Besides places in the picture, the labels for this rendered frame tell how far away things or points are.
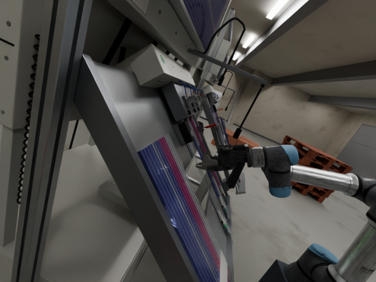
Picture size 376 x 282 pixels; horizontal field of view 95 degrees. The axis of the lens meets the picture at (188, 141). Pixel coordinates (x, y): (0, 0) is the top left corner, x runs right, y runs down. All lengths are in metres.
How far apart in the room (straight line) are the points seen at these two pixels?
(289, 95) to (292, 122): 1.60
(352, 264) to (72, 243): 1.01
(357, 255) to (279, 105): 10.83
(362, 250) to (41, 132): 1.03
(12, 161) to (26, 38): 0.28
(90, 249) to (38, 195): 0.35
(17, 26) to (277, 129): 11.68
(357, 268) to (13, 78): 1.16
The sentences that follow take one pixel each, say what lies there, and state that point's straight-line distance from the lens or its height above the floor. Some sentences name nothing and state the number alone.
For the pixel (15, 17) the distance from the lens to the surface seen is 0.47.
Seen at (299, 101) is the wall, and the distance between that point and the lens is 11.98.
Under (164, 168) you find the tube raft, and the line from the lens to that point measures 0.42.
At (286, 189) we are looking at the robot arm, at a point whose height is 1.03.
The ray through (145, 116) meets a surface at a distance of 0.46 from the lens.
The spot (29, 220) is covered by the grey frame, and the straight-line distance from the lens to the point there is 0.51.
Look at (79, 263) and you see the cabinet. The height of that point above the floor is 0.62.
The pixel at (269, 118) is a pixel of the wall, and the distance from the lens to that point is 11.50.
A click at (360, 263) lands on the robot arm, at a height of 0.90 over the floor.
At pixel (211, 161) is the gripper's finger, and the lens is 0.67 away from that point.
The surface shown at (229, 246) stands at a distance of 0.81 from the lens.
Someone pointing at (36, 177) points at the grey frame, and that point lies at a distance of 0.44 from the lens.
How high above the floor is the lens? 1.23
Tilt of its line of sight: 18 degrees down
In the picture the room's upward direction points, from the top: 24 degrees clockwise
